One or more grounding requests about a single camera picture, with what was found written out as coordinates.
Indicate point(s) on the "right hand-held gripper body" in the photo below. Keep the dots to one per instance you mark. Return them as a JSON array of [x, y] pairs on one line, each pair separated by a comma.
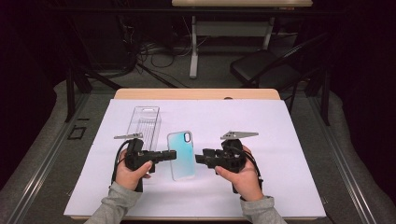
[[232, 155]]

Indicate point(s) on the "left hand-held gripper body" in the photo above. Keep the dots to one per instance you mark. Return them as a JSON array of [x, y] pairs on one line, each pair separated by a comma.
[[135, 157]]

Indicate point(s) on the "clear phone case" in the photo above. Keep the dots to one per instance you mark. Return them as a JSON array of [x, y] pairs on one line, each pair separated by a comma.
[[183, 155]]

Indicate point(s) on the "clear plastic bin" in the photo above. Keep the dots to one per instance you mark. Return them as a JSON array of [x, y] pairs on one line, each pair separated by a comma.
[[146, 121]]

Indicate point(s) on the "person's left hand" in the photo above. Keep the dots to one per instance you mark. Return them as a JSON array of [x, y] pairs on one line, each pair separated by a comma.
[[129, 179]]

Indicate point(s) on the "person's right hand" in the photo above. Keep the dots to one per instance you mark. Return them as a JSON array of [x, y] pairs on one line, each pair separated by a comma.
[[247, 183]]

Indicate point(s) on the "white table cover board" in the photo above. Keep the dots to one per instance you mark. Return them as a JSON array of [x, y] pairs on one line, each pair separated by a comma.
[[280, 161]]

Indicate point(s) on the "light wooden table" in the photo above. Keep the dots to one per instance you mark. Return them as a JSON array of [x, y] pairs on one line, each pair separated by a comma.
[[193, 93]]

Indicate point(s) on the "black metal stand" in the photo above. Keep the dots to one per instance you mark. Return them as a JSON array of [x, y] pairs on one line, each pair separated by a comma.
[[325, 99], [70, 93]]

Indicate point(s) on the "black folding chair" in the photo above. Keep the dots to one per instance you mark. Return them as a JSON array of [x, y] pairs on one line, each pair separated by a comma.
[[258, 67]]

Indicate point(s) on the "white-legged desk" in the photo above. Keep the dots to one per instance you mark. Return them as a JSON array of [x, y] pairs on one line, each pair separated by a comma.
[[230, 28]]

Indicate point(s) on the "aluminium floor rail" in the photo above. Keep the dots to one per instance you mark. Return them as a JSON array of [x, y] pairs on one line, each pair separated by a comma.
[[40, 168], [345, 168]]

